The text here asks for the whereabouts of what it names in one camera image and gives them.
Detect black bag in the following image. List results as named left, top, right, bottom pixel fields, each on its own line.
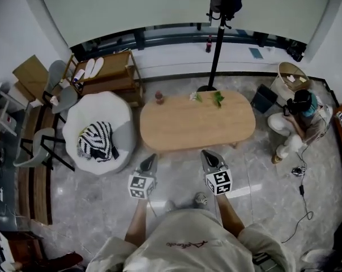
left=287, top=39, right=306, bottom=62

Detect person's right shoe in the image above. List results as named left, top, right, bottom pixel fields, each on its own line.
left=194, top=192, right=209, bottom=210

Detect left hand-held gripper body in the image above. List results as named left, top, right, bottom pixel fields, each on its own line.
left=127, top=168, right=158, bottom=201

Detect person's right forearm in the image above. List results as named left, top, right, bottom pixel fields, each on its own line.
left=215, top=193, right=246, bottom=239

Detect brown cardboard box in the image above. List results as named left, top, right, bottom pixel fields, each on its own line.
left=12, top=54, right=52, bottom=103

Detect grey chair black legs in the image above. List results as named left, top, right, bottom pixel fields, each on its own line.
left=14, top=127, right=75, bottom=172
left=42, top=60, right=79, bottom=114

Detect wooden coffee table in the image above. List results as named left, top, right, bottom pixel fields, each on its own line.
left=139, top=90, right=257, bottom=153

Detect low wooden platform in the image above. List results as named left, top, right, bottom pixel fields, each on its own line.
left=18, top=106, right=54, bottom=226

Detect teal notebook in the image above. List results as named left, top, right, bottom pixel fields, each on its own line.
left=248, top=47, right=264, bottom=60

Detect black power cable with adapter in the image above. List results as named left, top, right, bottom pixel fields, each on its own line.
left=281, top=143, right=315, bottom=243

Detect beige round basket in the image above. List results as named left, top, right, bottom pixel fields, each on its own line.
left=269, top=61, right=312, bottom=102

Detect wooden shelf cart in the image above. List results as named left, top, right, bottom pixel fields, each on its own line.
left=62, top=49, right=146, bottom=108

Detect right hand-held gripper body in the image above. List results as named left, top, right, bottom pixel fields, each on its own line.
left=204, top=165, right=234, bottom=196

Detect white blue tube bottle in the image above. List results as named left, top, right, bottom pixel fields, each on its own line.
left=72, top=69, right=86, bottom=83

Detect white round armchair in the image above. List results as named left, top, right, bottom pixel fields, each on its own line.
left=62, top=91, right=136, bottom=176

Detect person's white t-shirt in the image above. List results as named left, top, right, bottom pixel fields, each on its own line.
left=85, top=208, right=297, bottom=272

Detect white slipper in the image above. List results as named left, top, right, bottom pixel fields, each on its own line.
left=91, top=57, right=104, bottom=75
left=84, top=58, right=96, bottom=78

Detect black coat rack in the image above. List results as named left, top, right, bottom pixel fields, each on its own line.
left=196, top=0, right=250, bottom=93

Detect green leaf sprig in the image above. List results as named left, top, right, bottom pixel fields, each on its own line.
left=208, top=90, right=226, bottom=110

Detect person's left forearm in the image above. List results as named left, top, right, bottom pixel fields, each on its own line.
left=125, top=198, right=148, bottom=248

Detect black white striped blanket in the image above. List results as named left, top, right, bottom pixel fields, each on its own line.
left=76, top=121, right=116, bottom=162

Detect black waste bin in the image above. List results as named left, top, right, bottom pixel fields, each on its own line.
left=250, top=83, right=278, bottom=114

